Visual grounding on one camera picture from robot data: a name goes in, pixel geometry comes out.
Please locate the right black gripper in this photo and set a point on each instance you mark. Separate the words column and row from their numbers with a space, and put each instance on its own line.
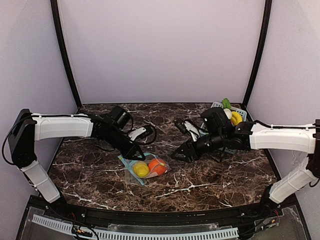
column 191, row 149

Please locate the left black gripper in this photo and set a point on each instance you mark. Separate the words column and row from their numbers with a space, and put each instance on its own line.
column 130, row 150

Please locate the yellow toy mango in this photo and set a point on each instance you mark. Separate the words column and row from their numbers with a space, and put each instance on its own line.
column 141, row 169

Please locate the clear zip bag blue zipper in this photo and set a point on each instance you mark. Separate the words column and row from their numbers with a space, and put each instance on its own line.
column 148, row 158

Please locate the orange toy fruit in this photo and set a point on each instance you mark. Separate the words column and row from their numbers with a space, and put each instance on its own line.
column 157, row 167

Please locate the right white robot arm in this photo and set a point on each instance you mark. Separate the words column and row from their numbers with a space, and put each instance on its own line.
column 256, row 135

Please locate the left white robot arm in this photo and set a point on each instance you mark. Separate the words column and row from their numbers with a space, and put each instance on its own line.
column 30, row 128

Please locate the white toy radish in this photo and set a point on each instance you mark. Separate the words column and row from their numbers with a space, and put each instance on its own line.
column 228, row 113

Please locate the yellow toy banana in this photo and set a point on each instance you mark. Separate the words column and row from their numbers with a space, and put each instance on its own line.
column 236, row 118

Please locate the green toy lettuce leaf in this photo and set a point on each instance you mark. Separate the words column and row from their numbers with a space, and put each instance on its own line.
column 226, row 104

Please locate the black front rail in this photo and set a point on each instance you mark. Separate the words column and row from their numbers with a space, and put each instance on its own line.
column 227, row 216

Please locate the left black frame post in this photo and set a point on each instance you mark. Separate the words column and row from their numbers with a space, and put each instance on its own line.
column 63, row 52

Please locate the black frame post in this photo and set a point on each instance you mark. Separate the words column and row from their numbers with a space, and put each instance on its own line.
column 63, row 52
column 259, row 51

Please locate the right black frame post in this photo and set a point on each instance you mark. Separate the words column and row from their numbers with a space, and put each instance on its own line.
column 259, row 51

